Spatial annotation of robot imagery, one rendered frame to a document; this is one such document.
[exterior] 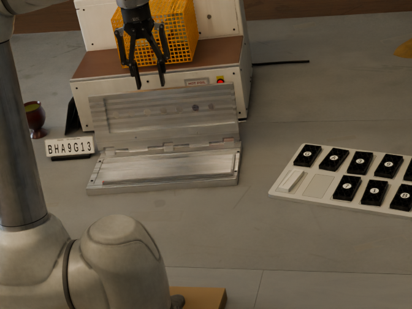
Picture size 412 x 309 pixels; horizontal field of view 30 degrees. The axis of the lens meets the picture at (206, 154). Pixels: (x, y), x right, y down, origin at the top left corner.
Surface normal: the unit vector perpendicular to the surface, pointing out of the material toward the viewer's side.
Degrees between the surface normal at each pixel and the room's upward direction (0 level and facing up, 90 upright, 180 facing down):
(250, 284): 0
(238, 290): 0
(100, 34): 90
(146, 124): 79
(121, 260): 63
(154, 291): 86
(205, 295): 3
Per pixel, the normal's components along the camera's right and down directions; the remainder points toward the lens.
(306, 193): -0.15, -0.84
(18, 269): -0.13, 0.27
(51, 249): 0.65, -0.19
